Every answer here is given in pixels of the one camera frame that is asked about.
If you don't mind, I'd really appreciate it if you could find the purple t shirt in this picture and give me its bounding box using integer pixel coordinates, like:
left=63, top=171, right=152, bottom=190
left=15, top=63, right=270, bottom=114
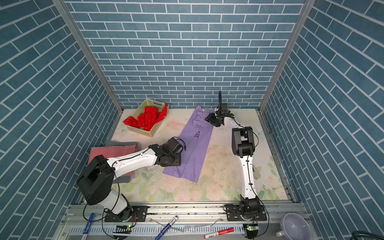
left=163, top=106, right=214, bottom=183

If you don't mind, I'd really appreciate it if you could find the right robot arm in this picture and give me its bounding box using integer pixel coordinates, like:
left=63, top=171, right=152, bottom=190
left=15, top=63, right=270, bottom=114
left=206, top=102, right=267, bottom=221

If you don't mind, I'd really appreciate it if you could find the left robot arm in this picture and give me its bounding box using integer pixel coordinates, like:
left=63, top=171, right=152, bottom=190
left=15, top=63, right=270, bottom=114
left=78, top=137, right=187, bottom=222

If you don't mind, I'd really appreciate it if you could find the red t shirt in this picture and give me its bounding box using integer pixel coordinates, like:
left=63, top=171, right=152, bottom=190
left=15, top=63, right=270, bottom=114
left=123, top=104, right=169, bottom=131

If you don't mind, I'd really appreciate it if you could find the pale green plastic basket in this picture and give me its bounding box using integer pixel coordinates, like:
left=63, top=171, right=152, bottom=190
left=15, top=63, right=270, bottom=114
left=123, top=99, right=169, bottom=137

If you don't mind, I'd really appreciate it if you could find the folded pink t shirt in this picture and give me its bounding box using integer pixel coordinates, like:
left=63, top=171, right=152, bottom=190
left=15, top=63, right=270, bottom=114
left=88, top=145, right=137, bottom=164

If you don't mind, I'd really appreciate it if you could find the blue marker pen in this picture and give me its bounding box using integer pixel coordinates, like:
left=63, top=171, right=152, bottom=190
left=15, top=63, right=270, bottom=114
left=155, top=216, right=179, bottom=240

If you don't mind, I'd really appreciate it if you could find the red marker pen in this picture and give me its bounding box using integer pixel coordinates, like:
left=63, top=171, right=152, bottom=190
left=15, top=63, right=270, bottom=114
left=204, top=228, right=235, bottom=239

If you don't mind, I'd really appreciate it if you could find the blue pen at left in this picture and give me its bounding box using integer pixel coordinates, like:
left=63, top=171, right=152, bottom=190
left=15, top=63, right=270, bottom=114
left=81, top=213, right=95, bottom=240

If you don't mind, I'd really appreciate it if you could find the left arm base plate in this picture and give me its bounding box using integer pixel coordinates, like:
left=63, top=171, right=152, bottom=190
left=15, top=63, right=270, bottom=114
left=104, top=206, right=149, bottom=224

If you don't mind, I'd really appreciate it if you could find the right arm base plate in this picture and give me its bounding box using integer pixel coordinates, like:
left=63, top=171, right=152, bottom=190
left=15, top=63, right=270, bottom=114
left=223, top=204, right=268, bottom=222

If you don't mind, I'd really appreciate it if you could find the aluminium mounting rail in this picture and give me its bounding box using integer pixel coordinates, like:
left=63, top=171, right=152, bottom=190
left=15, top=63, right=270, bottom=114
left=53, top=201, right=316, bottom=240

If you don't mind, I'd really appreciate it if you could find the black cable at corner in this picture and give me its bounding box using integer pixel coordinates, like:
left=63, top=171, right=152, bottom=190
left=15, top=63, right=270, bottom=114
left=350, top=230, right=384, bottom=240

